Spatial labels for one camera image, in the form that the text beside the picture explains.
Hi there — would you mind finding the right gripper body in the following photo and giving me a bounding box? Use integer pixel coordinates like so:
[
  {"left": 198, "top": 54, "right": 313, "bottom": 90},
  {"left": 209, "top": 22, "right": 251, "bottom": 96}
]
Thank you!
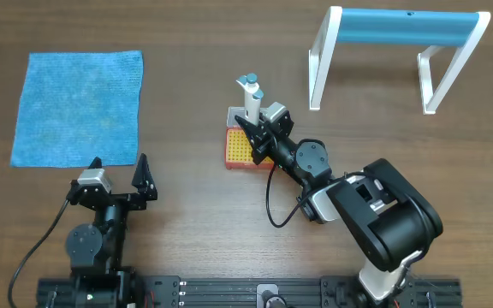
[{"left": 250, "top": 109, "right": 295, "bottom": 167}]

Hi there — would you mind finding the white pipette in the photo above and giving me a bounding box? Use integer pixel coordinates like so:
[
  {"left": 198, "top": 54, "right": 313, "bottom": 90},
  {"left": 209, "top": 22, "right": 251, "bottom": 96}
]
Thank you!
[{"left": 235, "top": 72, "right": 265, "bottom": 127}]

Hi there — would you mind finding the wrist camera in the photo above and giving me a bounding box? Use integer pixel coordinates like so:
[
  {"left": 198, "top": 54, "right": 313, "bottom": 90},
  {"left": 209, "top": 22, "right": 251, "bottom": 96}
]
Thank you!
[
  {"left": 265, "top": 101, "right": 290, "bottom": 124},
  {"left": 76, "top": 168, "right": 114, "bottom": 194}
]

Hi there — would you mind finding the blue cloth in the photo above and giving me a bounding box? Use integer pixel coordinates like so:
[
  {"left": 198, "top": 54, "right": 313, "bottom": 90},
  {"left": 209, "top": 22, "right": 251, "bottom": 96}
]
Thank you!
[{"left": 9, "top": 50, "right": 145, "bottom": 169}]

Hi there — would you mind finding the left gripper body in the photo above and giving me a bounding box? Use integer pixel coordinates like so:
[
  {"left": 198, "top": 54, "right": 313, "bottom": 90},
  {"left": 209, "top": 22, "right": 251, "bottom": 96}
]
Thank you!
[{"left": 66, "top": 179, "right": 148, "bottom": 212}]

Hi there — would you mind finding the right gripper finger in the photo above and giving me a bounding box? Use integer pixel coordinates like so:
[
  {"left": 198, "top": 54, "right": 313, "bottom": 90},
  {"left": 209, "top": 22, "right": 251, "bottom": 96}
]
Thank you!
[{"left": 234, "top": 114, "right": 270, "bottom": 145}]

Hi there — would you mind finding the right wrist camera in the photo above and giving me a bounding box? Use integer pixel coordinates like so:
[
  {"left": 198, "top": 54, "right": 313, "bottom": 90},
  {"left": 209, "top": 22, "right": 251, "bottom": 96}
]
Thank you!
[{"left": 265, "top": 101, "right": 290, "bottom": 124}]

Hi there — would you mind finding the black cable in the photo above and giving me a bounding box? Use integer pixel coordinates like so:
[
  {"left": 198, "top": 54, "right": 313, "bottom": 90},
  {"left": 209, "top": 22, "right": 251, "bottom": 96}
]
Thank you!
[
  {"left": 264, "top": 162, "right": 316, "bottom": 229},
  {"left": 7, "top": 198, "right": 71, "bottom": 308}
]

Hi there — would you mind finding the mounting rail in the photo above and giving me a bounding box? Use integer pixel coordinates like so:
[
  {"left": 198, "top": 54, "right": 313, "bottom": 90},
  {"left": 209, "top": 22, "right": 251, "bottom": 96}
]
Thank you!
[{"left": 36, "top": 275, "right": 462, "bottom": 308}]

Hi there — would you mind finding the white and blue stand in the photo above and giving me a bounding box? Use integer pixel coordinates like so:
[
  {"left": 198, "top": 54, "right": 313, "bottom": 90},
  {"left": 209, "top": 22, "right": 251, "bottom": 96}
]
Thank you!
[{"left": 308, "top": 5, "right": 492, "bottom": 116}]

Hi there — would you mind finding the red and yellow tip box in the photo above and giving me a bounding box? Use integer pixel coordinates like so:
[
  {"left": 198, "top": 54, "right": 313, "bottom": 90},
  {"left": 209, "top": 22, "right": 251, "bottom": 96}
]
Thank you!
[{"left": 223, "top": 105, "right": 276, "bottom": 171}]

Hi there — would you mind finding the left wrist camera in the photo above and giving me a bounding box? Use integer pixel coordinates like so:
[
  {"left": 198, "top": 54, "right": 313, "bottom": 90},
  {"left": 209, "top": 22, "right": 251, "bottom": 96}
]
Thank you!
[{"left": 76, "top": 168, "right": 114, "bottom": 194}]

